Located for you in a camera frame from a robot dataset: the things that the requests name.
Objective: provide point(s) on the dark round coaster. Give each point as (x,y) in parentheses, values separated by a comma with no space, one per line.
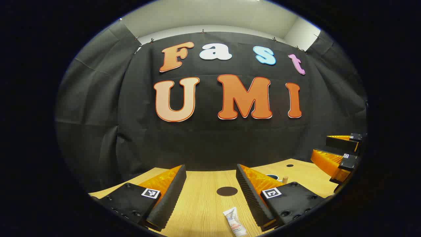
(227,191)

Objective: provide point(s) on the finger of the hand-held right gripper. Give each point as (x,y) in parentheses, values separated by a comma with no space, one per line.
(340,143)
(329,163)

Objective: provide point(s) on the white toothpaste tube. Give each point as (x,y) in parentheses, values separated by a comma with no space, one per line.
(234,222)

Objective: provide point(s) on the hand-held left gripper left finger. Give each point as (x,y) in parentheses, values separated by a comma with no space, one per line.
(171,197)

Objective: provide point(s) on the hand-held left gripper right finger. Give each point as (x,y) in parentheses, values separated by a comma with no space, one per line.
(251,197)

